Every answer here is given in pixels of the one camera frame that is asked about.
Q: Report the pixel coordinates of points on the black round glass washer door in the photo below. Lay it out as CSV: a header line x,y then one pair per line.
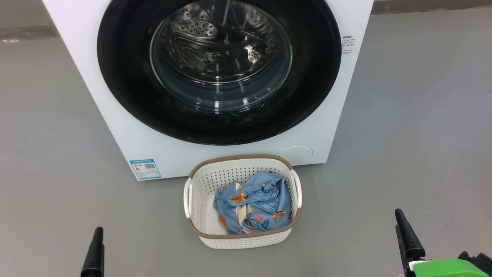
x,y
123,96

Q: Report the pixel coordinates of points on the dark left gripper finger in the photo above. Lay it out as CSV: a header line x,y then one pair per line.
x,y
94,257

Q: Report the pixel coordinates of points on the stainless steel washing machine drum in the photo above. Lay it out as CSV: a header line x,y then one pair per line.
x,y
215,57

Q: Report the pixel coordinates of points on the white front-load washing machine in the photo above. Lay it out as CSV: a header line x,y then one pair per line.
x,y
115,146

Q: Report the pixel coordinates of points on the blue energy label sticker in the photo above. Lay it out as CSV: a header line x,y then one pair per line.
x,y
145,169

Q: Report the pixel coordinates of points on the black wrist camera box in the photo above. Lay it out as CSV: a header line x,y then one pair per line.
x,y
482,259

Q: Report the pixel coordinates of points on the cream perforated laundry basket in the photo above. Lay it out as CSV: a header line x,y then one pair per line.
x,y
203,215

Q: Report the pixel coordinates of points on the blue patterned garment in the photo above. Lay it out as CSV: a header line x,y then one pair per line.
x,y
261,192

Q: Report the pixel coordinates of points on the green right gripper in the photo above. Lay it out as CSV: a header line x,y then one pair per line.
x,y
449,268

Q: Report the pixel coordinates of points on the round white filter cover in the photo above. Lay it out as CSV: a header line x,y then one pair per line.
x,y
296,156

